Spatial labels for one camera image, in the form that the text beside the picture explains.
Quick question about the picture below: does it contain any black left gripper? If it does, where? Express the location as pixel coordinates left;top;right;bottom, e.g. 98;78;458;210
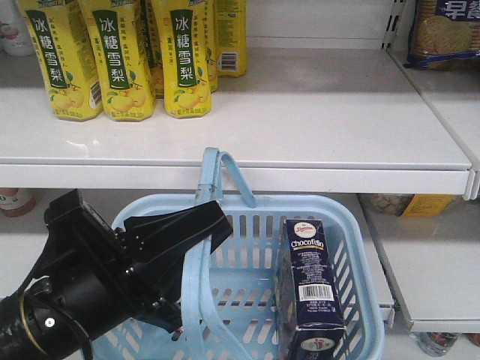
22;200;233;340

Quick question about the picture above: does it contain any light blue plastic basket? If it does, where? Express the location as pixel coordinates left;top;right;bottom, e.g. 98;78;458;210
93;148;385;359

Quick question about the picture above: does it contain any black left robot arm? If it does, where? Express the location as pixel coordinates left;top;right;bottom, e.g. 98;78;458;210
1;191;233;359

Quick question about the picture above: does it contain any dark blue Chocofello cookie box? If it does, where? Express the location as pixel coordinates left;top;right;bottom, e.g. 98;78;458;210
274;219;346;359

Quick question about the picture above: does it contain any white upper shelf board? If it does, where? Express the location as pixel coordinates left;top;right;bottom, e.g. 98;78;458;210
1;49;475;197

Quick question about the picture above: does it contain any white supermarket shelving unit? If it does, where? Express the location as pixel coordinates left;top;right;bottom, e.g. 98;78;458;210
1;1;479;332

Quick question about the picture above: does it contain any yellow pear drink bottle middle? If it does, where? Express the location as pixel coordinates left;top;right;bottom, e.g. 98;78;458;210
79;1;156;122

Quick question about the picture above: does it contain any yellow pear drink bottle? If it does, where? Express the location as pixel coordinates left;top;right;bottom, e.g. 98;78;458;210
214;0;248;77
18;1;103;122
153;1;212;119
79;1;156;122

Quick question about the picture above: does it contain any yellow pear drink bottle right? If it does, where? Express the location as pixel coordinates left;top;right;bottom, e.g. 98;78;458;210
153;1;212;119

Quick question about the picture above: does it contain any yellow pear drink bottle rear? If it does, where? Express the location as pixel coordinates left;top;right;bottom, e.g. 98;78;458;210
214;0;248;77

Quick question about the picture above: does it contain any yellow pear drink bottle left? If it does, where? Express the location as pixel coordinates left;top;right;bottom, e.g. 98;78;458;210
18;1;103;122

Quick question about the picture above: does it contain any yellow snack box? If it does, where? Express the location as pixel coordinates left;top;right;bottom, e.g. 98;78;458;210
401;194;455;217

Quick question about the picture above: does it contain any blue biscuit package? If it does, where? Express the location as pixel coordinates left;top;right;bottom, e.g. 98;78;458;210
406;0;479;71

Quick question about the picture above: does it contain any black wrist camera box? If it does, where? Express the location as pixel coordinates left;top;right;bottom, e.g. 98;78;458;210
43;189;84;227

